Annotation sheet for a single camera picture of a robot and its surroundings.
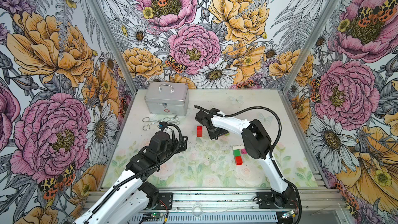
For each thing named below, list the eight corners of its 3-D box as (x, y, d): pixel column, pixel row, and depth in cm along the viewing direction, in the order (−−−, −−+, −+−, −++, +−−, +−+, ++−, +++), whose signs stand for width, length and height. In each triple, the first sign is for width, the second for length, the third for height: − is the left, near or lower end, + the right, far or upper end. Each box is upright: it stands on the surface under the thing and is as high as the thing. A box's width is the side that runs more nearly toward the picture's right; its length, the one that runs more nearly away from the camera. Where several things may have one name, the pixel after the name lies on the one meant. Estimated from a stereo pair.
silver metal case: (149, 116, 108) (141, 98, 94) (157, 87, 127) (151, 69, 113) (187, 116, 108) (185, 98, 95) (190, 87, 127) (188, 69, 113)
